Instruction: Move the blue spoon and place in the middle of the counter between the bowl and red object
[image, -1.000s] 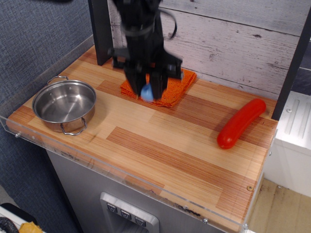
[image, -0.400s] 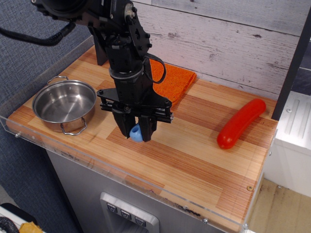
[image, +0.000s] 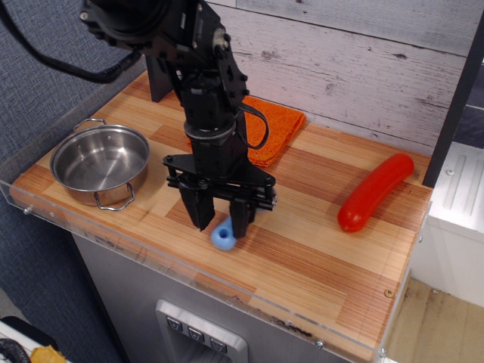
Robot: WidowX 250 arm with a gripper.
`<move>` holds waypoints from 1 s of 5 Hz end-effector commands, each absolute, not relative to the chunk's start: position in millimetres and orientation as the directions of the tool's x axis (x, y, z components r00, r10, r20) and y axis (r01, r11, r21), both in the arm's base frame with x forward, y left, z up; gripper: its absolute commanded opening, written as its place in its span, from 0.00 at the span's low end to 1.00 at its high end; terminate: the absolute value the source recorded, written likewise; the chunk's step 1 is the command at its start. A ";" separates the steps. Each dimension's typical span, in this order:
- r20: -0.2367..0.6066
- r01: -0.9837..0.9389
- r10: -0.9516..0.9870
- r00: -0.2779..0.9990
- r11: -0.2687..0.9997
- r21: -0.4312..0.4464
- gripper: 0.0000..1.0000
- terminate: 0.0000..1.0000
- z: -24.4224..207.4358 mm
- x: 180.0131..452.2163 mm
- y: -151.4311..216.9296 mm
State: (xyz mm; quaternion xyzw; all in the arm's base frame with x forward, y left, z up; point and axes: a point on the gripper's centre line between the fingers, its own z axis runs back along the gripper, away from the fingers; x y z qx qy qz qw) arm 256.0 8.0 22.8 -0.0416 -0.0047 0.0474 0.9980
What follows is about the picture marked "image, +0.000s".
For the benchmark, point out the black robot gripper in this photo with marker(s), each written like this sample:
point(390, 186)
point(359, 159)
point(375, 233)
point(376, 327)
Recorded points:
point(225, 172)

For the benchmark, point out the blue plastic spoon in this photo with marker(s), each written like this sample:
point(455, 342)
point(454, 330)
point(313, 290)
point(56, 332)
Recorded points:
point(222, 236)

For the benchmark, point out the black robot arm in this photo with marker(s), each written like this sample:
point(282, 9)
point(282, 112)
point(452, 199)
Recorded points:
point(187, 41)

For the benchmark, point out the orange knitted cloth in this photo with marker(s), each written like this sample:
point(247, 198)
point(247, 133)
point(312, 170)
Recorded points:
point(265, 128)

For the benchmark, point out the grey toy fridge cabinet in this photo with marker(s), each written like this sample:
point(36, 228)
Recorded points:
point(129, 291)

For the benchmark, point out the stainless steel pot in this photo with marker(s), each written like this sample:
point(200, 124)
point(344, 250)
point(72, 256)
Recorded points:
point(101, 164)

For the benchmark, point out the red plastic sausage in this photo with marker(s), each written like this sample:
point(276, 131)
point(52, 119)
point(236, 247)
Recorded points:
point(370, 193)

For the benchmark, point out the silver dispenser button panel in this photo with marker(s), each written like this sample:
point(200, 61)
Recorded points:
point(190, 338)

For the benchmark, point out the white toy sink unit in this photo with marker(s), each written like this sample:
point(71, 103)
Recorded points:
point(448, 254)

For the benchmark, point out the clear acrylic guard rail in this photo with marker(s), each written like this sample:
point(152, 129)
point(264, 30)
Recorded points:
point(296, 265)

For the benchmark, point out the dark grey left post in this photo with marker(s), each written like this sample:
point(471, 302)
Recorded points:
point(162, 78)

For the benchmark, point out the dark grey post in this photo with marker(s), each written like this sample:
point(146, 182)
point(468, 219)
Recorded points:
point(162, 78)
point(456, 109)

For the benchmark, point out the dark grey right post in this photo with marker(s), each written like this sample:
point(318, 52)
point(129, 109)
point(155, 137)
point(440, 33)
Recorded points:
point(456, 109)

